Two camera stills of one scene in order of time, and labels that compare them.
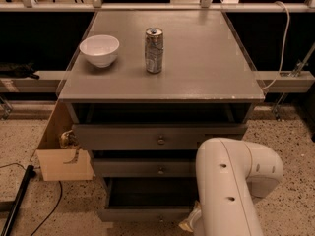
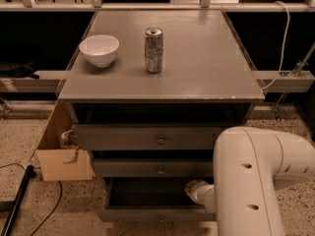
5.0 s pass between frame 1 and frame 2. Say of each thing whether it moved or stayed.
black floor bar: stayed
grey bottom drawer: stayed
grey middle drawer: stayed
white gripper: moved
